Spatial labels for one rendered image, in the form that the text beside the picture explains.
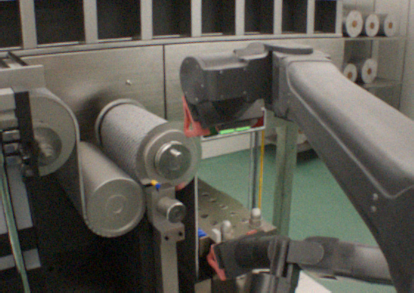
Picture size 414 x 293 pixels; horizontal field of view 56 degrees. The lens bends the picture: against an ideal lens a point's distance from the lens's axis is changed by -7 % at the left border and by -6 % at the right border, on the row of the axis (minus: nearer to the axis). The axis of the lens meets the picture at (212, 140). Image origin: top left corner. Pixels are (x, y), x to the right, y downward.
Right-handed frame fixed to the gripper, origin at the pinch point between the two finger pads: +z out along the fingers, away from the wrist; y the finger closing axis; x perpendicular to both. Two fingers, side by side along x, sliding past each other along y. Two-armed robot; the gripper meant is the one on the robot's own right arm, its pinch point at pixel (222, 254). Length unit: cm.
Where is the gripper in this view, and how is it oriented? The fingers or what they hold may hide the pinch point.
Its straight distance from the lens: 84.6
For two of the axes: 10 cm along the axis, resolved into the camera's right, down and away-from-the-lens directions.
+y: 8.4, -1.7, 5.2
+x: -2.8, -9.5, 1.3
